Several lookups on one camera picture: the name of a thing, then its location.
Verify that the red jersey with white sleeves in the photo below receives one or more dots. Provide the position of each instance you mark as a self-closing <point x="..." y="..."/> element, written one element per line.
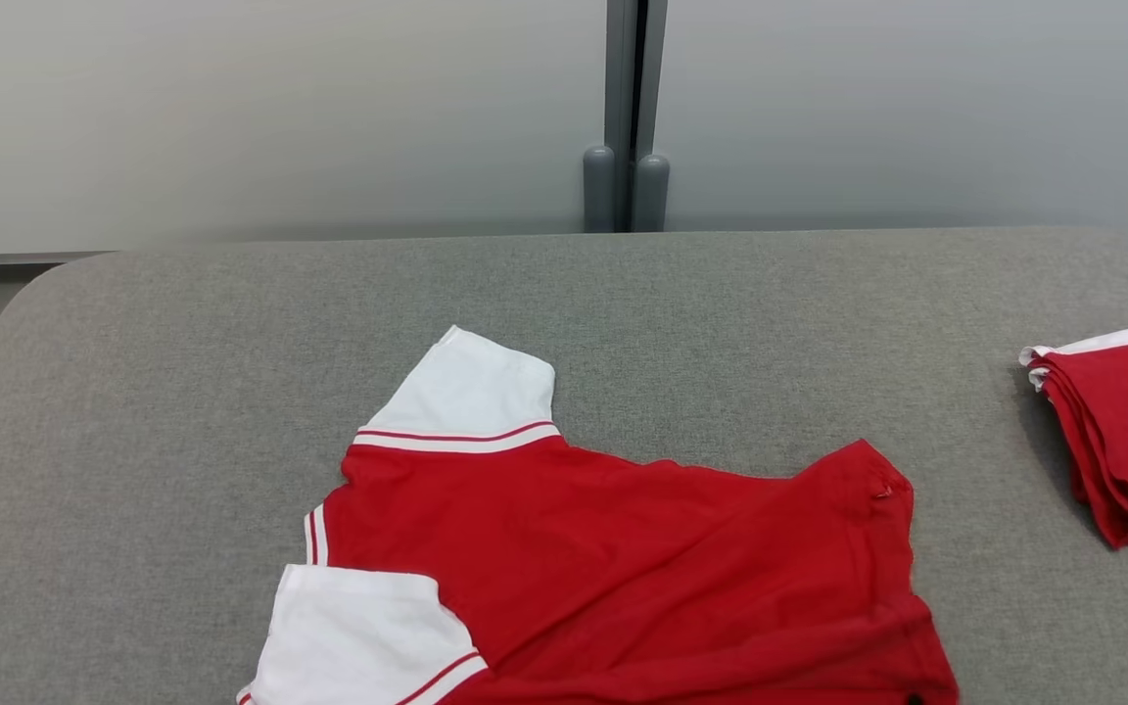
<point x="623" y="568"/>

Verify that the grey partition post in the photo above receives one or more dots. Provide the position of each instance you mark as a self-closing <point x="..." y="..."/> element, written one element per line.
<point x="623" y="117"/>

